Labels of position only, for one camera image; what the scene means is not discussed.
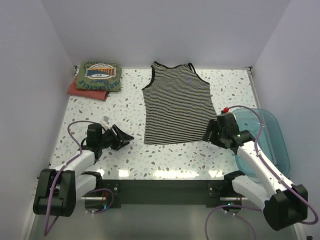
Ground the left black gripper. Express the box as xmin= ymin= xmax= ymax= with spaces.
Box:
xmin=98 ymin=124 xmax=133 ymax=150

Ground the striped black white tank top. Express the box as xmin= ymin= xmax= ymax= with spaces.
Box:
xmin=142 ymin=61 xmax=217 ymax=145

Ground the olive green tank top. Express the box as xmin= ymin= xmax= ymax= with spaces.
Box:
xmin=75 ymin=60 xmax=122 ymax=92

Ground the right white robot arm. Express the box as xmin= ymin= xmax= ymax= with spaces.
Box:
xmin=202 ymin=112 xmax=308 ymax=231

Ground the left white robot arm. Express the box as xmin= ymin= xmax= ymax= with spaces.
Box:
xmin=33 ymin=122 xmax=134 ymax=217

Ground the salmon red folded tank top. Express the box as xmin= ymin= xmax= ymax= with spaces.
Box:
xmin=67 ymin=75 xmax=109 ymax=101

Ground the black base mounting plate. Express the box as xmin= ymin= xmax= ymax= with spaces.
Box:
xmin=84 ymin=172 xmax=252 ymax=213

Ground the blue translucent plastic bin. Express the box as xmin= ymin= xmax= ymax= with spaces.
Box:
xmin=232 ymin=108 xmax=291 ymax=176

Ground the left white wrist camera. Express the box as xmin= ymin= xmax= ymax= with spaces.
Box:
xmin=100 ymin=116 xmax=110 ymax=130

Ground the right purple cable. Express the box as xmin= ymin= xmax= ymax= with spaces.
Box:
xmin=204 ymin=104 xmax=317 ymax=240

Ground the purple cable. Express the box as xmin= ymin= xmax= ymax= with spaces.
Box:
xmin=43 ymin=120 xmax=116 ymax=237
xmin=204 ymin=104 xmax=317 ymax=240

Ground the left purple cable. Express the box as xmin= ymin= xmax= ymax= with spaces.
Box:
xmin=43 ymin=120 xmax=116 ymax=237

